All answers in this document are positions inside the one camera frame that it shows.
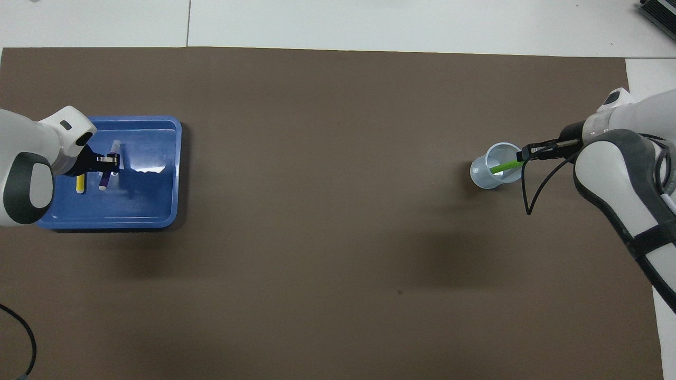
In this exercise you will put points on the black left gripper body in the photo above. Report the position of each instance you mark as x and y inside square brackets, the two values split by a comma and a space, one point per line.
[82, 163]

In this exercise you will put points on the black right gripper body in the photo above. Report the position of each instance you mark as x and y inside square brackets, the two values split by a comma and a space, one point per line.
[573, 138]

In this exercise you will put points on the purple pen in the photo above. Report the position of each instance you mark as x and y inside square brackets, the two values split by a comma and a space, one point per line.
[104, 182]

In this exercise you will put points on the yellow pen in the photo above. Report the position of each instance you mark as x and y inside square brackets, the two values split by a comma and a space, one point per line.
[81, 184]

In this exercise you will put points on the green pen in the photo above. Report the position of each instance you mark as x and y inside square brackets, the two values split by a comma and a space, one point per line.
[504, 168]

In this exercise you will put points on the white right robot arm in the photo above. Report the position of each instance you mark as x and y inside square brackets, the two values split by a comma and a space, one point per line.
[628, 179]

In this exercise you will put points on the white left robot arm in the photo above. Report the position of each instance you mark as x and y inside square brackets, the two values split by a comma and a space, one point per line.
[26, 153]

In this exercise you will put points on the blue plastic tray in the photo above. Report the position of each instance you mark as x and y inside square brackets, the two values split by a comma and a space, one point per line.
[148, 195]

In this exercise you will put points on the translucent plastic cup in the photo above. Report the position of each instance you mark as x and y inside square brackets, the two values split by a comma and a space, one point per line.
[481, 177]

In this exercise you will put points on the grey finned device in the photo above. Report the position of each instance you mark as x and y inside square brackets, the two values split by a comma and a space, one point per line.
[660, 16]

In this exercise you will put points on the brown table mat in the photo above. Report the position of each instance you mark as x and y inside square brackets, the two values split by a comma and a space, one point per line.
[338, 295]

